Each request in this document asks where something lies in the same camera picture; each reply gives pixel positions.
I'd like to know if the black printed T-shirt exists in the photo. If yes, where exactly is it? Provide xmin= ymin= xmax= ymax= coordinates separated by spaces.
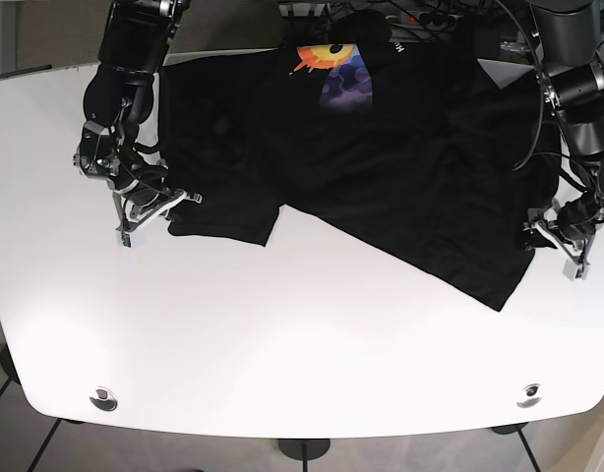
xmin=160 ymin=40 xmax=561 ymax=311

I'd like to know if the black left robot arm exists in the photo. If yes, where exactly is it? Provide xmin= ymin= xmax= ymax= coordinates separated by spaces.
xmin=524 ymin=1 xmax=604 ymax=280

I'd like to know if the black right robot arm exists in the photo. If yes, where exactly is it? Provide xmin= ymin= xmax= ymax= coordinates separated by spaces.
xmin=73 ymin=1 xmax=203 ymax=248

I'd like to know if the left chrome table grommet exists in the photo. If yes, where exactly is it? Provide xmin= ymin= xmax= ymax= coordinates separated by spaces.
xmin=89 ymin=386 xmax=118 ymax=412

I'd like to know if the chrome table grommet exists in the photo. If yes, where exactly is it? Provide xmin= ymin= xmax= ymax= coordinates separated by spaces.
xmin=515 ymin=383 xmax=544 ymax=409
xmin=89 ymin=386 xmax=118 ymax=412

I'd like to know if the right chrome table grommet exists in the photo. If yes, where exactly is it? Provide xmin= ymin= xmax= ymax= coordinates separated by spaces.
xmin=515 ymin=383 xmax=544 ymax=409

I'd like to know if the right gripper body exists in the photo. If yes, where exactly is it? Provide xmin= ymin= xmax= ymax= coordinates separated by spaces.
xmin=110 ymin=184 xmax=204 ymax=248

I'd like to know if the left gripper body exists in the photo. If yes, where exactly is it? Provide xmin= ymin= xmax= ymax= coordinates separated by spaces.
xmin=523 ymin=199 xmax=604 ymax=280

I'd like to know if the front black table foot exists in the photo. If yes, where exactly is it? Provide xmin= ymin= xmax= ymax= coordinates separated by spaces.
xmin=277 ymin=439 xmax=331 ymax=461

